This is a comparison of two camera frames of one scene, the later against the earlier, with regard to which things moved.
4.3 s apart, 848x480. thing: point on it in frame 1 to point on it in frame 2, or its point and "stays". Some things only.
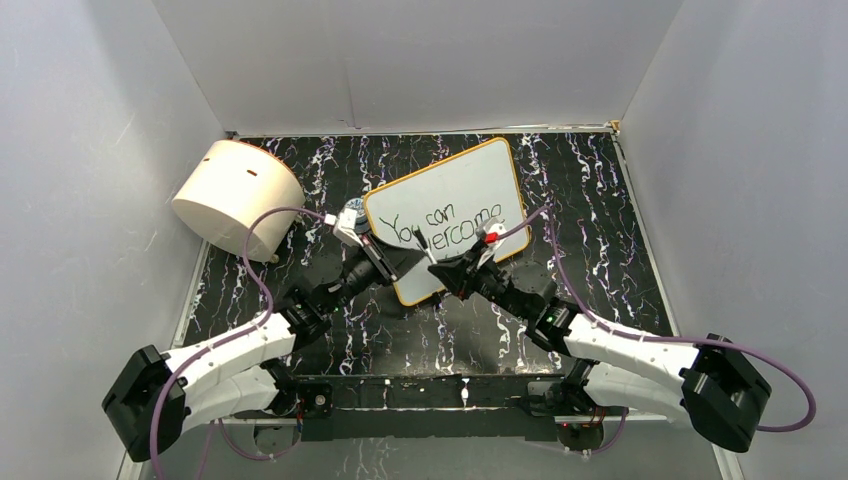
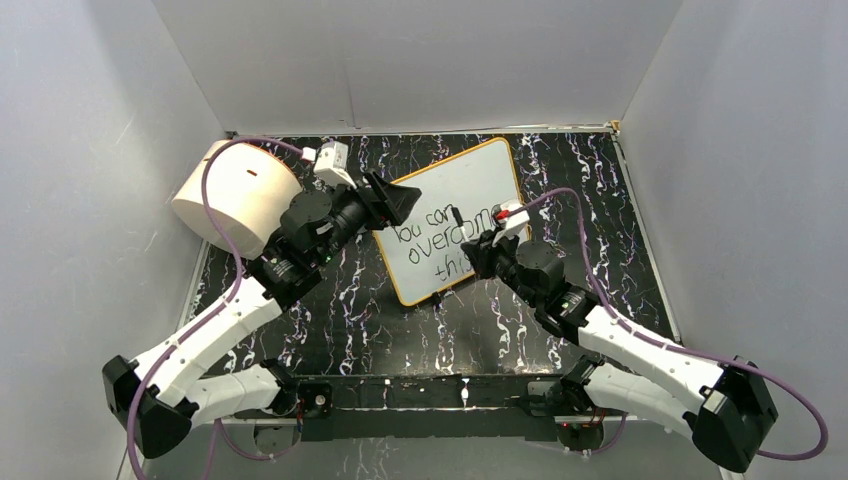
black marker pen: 421,239 to 457,216
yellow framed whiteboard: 444,205 stays
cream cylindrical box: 235,181 stays
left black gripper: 389,263 to 398,202
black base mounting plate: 435,404 stays
